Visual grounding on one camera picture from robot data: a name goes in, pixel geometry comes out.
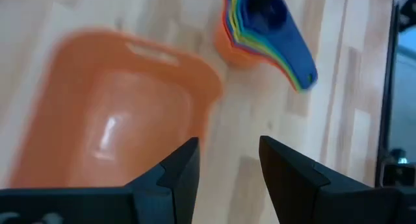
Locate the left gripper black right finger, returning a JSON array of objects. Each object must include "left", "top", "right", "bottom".
[{"left": 259, "top": 136, "right": 371, "bottom": 224}]

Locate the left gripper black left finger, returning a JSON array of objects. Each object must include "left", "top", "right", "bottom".
[{"left": 125, "top": 138, "right": 200, "bottom": 224}]

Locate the orange plastic basket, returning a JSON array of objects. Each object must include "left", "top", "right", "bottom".
[{"left": 8, "top": 27, "right": 225, "bottom": 189}]

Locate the yellow measuring cup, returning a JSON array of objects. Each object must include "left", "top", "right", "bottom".
[{"left": 229, "top": 0, "right": 304, "bottom": 93}]

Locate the green measuring cup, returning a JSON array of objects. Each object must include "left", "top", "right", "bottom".
[{"left": 234, "top": 0, "right": 306, "bottom": 93}]

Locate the light blue measuring cup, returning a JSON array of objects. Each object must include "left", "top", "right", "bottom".
[{"left": 239, "top": 0, "right": 309, "bottom": 92}]

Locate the small indigo measuring cup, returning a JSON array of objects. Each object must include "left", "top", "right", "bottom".
[{"left": 240, "top": 0, "right": 319, "bottom": 92}]

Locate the red measuring cup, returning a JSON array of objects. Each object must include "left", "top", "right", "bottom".
[{"left": 222, "top": 0, "right": 302, "bottom": 93}]

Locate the orange measuring cup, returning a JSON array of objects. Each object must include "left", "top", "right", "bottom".
[{"left": 213, "top": 19, "right": 257, "bottom": 71}]

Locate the black aluminium table frame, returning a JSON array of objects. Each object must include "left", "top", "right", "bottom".
[{"left": 373, "top": 0, "right": 416, "bottom": 189}]

